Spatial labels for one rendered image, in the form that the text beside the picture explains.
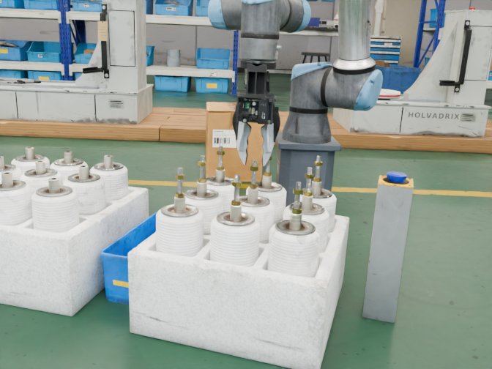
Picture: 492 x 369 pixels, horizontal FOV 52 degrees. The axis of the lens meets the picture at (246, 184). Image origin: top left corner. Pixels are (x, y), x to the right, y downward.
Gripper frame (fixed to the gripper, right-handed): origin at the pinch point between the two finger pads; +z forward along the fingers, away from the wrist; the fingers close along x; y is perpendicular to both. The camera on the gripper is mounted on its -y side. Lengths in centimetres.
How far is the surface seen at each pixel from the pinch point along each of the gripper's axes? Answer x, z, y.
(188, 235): -11.3, 13.0, 13.7
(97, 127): -102, 28, -171
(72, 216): -38.7, 14.4, 4.6
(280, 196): 6.0, 10.5, -7.6
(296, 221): 9.4, 7.8, 15.7
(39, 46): -282, -6, -463
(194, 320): -9.0, 28.5, 18.7
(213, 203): -8.3, 10.3, 1.7
